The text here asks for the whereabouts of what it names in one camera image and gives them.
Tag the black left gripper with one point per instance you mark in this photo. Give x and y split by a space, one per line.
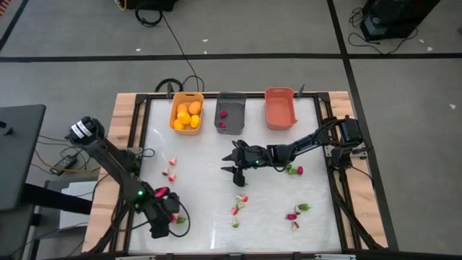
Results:
159 213

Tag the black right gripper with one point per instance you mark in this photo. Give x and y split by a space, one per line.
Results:
252 157

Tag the red toy bell pepper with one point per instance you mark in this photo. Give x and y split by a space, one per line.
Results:
221 125
291 216
174 217
223 114
300 170

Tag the yellow toy lemon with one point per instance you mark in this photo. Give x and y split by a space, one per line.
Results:
178 124
195 121
184 117

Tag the grey plastic basket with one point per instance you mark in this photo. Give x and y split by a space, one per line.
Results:
234 106

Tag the green-capped toy mushroom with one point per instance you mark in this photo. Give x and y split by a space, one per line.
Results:
235 223

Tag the orange toy mango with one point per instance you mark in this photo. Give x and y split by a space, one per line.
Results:
182 107
195 107

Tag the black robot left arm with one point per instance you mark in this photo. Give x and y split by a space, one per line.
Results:
112 159

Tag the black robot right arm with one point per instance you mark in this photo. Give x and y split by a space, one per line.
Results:
307 141

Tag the orange plastic basket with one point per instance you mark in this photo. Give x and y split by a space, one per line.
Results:
279 108

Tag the yellow plastic basket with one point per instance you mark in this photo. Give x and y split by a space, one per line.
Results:
187 96

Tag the white flat box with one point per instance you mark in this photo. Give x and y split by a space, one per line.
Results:
81 187

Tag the black support beam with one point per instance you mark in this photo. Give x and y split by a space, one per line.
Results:
57 200

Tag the black power adapter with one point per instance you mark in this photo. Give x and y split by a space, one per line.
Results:
65 163

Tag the dark grey desk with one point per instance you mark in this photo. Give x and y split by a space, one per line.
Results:
21 155

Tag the black floor equipment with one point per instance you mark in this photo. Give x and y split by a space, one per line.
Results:
151 3

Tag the black equipment case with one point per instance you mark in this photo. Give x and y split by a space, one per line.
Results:
397 18

